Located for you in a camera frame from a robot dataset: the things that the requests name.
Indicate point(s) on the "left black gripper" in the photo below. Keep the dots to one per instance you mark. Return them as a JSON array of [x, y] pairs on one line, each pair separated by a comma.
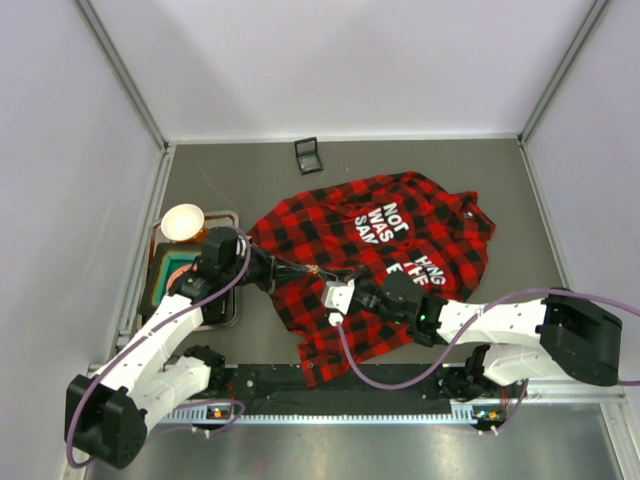
[[273, 273]]

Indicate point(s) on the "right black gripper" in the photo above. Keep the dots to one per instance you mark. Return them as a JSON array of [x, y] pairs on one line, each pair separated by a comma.
[[358, 288]]

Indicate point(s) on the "glittery maple leaf brooch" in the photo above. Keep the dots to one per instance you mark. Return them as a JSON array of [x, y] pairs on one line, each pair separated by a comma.
[[314, 270]]

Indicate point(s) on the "red black plaid shirt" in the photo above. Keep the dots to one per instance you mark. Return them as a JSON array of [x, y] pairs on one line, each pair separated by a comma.
[[392, 222]]

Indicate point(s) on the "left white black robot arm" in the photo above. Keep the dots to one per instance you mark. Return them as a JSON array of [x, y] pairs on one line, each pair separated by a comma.
[[109, 415]]

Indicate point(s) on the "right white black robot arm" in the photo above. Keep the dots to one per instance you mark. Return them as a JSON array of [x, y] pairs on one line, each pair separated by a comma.
[[538, 333]]

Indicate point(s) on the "amber glass cup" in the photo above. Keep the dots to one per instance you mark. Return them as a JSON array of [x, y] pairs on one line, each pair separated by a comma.
[[201, 235]]

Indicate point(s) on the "red patterned plate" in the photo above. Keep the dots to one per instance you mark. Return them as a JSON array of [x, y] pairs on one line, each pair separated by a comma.
[[176, 274]]

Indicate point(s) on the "white bowl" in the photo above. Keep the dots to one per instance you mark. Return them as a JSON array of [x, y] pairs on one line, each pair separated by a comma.
[[182, 223]]

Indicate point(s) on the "green black square dish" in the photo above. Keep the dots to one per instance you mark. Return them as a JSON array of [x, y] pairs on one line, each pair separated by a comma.
[[169, 258]]

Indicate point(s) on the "small black open box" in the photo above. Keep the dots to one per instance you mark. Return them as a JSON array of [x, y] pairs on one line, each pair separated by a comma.
[[307, 156]]

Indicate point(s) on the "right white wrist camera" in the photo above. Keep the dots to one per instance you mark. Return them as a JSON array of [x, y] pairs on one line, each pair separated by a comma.
[[336, 298]]

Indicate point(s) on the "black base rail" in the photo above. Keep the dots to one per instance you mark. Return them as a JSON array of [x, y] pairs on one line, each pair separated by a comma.
[[280, 389]]

